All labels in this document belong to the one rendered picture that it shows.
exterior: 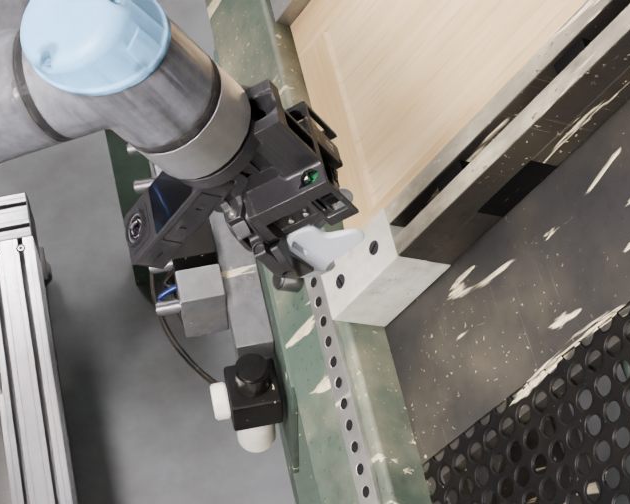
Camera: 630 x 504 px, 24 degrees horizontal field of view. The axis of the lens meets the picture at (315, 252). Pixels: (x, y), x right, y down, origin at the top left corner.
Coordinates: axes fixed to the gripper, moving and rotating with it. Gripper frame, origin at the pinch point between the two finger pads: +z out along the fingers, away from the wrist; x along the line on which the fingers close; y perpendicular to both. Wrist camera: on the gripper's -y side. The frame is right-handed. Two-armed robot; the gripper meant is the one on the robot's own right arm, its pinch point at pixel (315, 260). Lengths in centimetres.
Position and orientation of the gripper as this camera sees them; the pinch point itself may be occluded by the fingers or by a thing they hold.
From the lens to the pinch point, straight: 112.2
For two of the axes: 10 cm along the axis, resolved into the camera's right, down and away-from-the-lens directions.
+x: -2.2, -8.3, 5.2
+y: 8.6, -4.1, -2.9
